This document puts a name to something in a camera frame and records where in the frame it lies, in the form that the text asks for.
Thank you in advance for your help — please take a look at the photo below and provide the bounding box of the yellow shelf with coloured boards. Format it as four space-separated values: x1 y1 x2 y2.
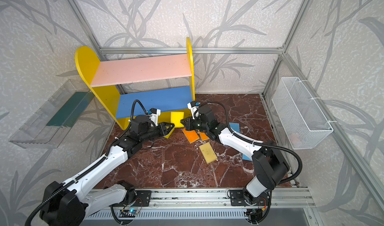
75 38 196 130

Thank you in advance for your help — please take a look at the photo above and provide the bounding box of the orange sponge left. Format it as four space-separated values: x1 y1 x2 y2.
183 128 200 144

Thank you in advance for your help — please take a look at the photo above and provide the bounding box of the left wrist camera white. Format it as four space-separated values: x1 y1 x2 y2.
148 108 161 127

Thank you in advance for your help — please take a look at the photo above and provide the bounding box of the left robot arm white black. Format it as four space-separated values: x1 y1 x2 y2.
25 115 175 226

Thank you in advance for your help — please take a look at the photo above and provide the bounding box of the clear acrylic wall bin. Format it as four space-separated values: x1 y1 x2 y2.
9 79 94 149

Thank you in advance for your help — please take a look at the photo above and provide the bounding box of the pale yellow sponge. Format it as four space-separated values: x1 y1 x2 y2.
199 143 218 164

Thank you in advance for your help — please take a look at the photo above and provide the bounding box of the orange sponge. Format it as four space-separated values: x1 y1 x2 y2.
183 128 200 144
199 132 210 141

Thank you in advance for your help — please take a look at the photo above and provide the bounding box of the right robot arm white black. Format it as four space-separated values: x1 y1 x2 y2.
181 101 303 206

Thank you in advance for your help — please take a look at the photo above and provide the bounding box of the blue sponge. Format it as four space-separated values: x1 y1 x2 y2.
242 154 253 162
230 123 240 133

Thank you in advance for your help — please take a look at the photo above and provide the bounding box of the green circuit board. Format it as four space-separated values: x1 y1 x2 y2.
119 209 141 219

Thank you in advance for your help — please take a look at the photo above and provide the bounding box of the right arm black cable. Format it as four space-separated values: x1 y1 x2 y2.
194 101 303 185

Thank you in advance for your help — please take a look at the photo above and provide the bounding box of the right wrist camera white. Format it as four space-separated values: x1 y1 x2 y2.
187 101 200 115

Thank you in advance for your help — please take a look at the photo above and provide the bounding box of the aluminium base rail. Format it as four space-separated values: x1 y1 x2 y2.
61 187 317 210

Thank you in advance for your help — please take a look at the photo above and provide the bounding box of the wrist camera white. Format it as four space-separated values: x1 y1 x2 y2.
187 101 200 115
148 108 161 127

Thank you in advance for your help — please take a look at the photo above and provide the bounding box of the orange sponge right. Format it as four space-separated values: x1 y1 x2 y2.
199 132 210 141

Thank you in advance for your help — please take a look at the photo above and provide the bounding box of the white wire mesh basket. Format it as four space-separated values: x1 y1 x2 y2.
272 77 334 150

